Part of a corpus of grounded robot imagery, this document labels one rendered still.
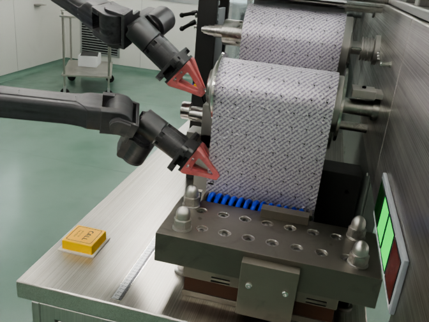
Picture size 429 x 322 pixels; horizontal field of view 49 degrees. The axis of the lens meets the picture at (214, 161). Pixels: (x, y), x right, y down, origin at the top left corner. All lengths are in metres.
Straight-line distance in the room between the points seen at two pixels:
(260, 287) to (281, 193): 0.23
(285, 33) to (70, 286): 0.72
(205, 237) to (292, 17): 0.58
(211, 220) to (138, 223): 0.28
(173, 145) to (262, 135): 0.18
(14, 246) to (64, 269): 1.82
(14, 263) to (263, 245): 1.96
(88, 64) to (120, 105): 5.01
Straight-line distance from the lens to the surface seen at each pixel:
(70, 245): 1.06
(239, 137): 0.97
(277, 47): 1.16
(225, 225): 0.92
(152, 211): 1.22
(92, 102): 0.98
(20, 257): 2.72
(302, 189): 0.99
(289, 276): 0.84
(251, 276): 0.85
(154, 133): 0.99
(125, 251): 1.06
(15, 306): 2.41
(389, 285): 0.59
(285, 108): 0.94
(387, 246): 0.63
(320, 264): 0.85
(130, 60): 7.14
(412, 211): 0.56
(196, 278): 0.92
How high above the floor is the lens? 1.48
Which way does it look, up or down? 22 degrees down
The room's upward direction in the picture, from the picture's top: 5 degrees clockwise
